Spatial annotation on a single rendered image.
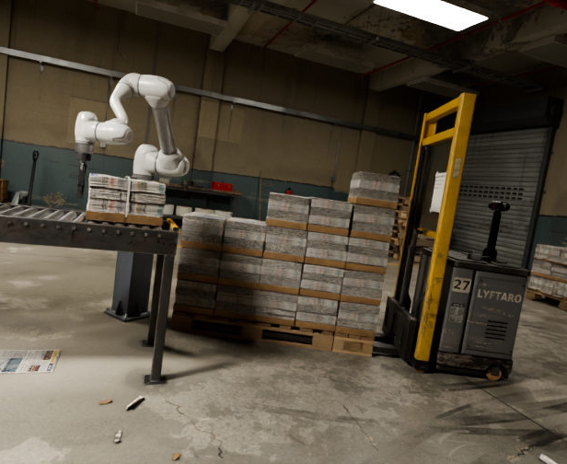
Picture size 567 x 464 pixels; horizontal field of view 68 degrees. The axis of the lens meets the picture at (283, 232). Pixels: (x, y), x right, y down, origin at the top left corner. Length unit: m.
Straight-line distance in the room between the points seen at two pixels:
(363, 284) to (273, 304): 0.64
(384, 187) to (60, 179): 7.62
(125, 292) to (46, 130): 6.72
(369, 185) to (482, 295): 1.05
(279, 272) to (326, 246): 0.37
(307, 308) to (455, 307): 0.99
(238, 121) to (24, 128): 4.26
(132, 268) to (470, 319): 2.37
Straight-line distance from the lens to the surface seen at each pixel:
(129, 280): 3.24
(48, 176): 9.65
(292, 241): 2.93
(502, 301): 3.19
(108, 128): 2.36
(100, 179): 2.31
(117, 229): 2.19
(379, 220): 2.98
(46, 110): 9.71
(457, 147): 2.94
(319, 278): 2.98
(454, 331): 3.12
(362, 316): 3.09
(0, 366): 2.66
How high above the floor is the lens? 1.09
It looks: 6 degrees down
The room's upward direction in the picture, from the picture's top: 8 degrees clockwise
